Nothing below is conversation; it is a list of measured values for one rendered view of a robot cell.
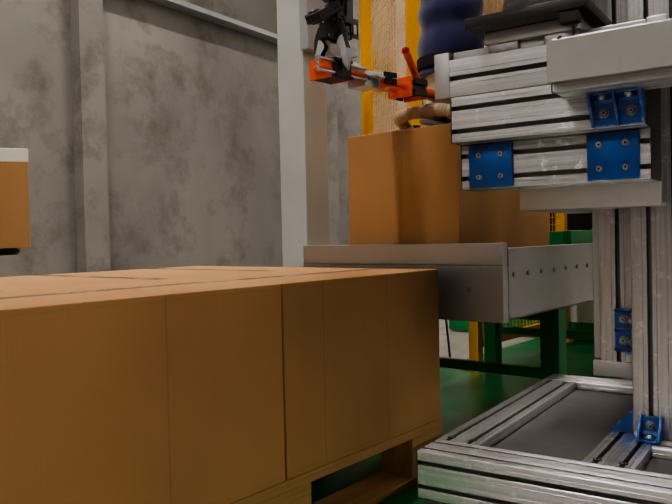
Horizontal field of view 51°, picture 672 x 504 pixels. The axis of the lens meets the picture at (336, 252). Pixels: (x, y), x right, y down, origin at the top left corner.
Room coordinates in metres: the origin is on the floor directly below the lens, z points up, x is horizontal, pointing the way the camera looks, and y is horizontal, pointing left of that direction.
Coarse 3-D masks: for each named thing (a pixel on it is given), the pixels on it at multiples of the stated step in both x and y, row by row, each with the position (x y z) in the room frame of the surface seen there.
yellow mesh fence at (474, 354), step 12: (492, 0) 3.47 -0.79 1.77; (504, 0) 3.56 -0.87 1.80; (552, 216) 4.00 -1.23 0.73; (564, 216) 4.08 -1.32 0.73; (552, 228) 3.99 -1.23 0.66; (564, 228) 4.08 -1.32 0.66; (480, 324) 3.29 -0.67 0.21; (516, 324) 3.63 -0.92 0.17; (480, 336) 3.28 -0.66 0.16; (504, 336) 3.50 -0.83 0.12; (516, 336) 3.60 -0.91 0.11; (480, 348) 3.28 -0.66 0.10; (480, 360) 3.28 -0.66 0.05
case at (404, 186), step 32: (416, 128) 2.07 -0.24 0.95; (448, 128) 2.00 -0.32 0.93; (352, 160) 2.23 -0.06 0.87; (384, 160) 2.14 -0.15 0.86; (416, 160) 2.07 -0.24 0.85; (448, 160) 2.00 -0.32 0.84; (352, 192) 2.23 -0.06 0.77; (384, 192) 2.15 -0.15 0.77; (416, 192) 2.07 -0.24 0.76; (448, 192) 2.00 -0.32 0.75; (480, 192) 2.07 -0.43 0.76; (512, 192) 2.23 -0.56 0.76; (352, 224) 2.23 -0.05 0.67; (384, 224) 2.15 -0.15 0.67; (416, 224) 2.07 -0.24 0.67; (448, 224) 2.00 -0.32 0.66; (480, 224) 2.07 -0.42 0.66; (512, 224) 2.22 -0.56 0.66; (544, 224) 2.40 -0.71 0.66
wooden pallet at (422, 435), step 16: (416, 432) 1.78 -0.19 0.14; (432, 432) 1.84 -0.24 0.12; (368, 448) 1.63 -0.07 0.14; (384, 448) 1.68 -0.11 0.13; (400, 448) 1.79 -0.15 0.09; (416, 448) 1.78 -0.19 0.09; (336, 464) 1.54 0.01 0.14; (384, 464) 1.82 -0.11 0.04; (400, 464) 1.79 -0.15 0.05; (288, 480) 1.42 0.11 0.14; (304, 480) 1.46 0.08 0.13; (368, 480) 1.76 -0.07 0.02; (384, 480) 1.76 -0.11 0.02; (400, 480) 1.76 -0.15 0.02; (416, 480) 1.78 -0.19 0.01; (256, 496) 1.35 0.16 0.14; (272, 496) 1.38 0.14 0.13; (288, 496) 1.42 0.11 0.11; (304, 496) 1.46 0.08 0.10; (336, 496) 1.66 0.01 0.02; (352, 496) 1.66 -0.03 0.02; (368, 496) 1.65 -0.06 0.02; (384, 496) 1.67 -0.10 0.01
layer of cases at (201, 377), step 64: (0, 320) 0.98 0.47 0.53; (64, 320) 1.06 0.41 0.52; (128, 320) 1.14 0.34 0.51; (192, 320) 1.24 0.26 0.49; (256, 320) 1.36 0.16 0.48; (320, 320) 1.51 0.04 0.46; (384, 320) 1.69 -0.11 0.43; (0, 384) 0.98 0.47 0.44; (64, 384) 1.05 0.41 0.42; (128, 384) 1.14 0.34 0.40; (192, 384) 1.24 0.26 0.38; (256, 384) 1.36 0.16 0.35; (320, 384) 1.50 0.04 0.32; (384, 384) 1.68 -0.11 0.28; (0, 448) 0.98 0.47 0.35; (64, 448) 1.05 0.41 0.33; (128, 448) 1.14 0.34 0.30; (192, 448) 1.24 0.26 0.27; (256, 448) 1.36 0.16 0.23; (320, 448) 1.50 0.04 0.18
